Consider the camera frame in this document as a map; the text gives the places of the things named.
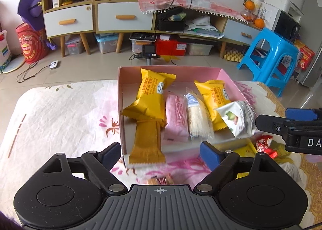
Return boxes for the pink snack packet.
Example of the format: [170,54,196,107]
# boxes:
[163,94,190,142]

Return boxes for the low wooden drawer cabinet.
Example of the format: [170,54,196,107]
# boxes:
[94,0,156,53]

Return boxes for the curved wooden shelf cabinet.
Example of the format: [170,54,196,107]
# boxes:
[153,6,264,55]

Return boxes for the blue plastic stool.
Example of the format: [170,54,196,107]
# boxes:
[236,28,306,97]

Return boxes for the red storage box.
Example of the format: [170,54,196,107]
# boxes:
[155,39,188,56]

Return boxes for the red gift boxes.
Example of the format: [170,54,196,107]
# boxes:
[293,40,316,71]

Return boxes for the black floor cable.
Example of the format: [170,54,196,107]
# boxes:
[17,60,51,83]

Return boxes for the white red shopping bag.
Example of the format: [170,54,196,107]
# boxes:
[0,30,12,70]

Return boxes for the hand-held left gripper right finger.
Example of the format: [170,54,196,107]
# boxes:
[194,141,280,194]

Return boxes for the pink cardboard box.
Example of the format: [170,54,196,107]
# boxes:
[117,66,257,168]

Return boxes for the round white board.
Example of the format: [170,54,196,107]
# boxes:
[0,55,26,74]

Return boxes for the large red candy packet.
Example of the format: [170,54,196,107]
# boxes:
[255,136,278,159]

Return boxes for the clear bin with snacks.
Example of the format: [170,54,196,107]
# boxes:
[186,41,212,56]

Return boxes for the camera on tripod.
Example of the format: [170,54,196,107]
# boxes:
[142,44,161,66]

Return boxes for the small brown biscuit packet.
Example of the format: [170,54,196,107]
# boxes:
[147,173,174,185]

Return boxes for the white foam boxes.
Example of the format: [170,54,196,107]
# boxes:
[263,0,303,17]

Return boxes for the pink fringed cloth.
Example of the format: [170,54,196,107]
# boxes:
[136,0,248,23]

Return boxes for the grey refrigerator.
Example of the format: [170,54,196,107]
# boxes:
[298,0,322,87]

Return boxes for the yellow egg tray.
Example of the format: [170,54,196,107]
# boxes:
[223,46,244,63]

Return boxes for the yellow packet with blue label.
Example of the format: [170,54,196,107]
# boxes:
[216,138,259,179]

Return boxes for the tall wooden drawer cabinet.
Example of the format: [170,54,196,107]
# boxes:
[41,0,96,57]

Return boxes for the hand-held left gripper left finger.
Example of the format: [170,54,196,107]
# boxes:
[41,142,127,194]

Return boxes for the black microwave oven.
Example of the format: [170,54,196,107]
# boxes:
[273,10,301,43]

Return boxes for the white green nut packet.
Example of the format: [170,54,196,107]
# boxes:
[216,101,257,137]

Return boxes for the clear white cracker packet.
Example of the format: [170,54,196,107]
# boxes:
[185,89,214,142]

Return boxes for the yellow cake packet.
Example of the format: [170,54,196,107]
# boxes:
[194,80,234,130]
[122,68,176,127]

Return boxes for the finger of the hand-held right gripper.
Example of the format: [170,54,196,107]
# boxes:
[255,114,300,136]
[285,108,322,121]

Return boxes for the clear storage bin blue lid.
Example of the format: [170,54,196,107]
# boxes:
[95,33,119,54]

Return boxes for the black flat device box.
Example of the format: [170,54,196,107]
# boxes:
[129,33,158,44]

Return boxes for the red round bucket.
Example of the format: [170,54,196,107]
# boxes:
[15,23,49,64]

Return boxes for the purple plush toy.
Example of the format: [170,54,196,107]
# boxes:
[18,0,58,51]

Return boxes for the gold foil packet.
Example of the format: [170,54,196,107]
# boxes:
[129,119,166,165]

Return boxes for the black bag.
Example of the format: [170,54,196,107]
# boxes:
[157,6,187,32]

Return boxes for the stack of papers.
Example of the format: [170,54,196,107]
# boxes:
[186,15,224,39]

